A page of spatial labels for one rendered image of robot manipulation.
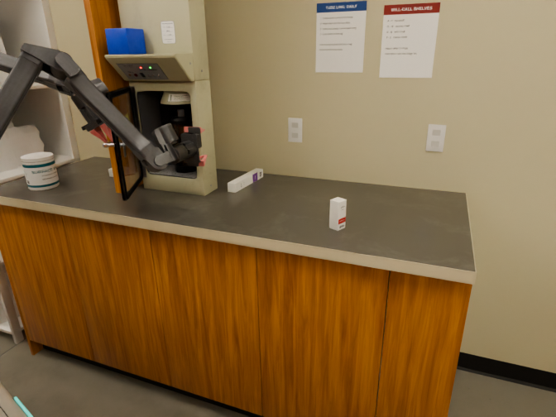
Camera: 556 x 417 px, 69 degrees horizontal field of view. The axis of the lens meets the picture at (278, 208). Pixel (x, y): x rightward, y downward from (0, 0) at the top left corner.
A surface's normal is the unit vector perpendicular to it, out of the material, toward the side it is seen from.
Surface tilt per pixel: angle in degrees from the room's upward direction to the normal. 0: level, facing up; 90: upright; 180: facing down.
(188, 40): 90
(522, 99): 90
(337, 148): 90
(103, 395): 0
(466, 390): 0
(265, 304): 90
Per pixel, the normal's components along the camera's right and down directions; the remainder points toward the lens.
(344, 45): -0.36, 0.34
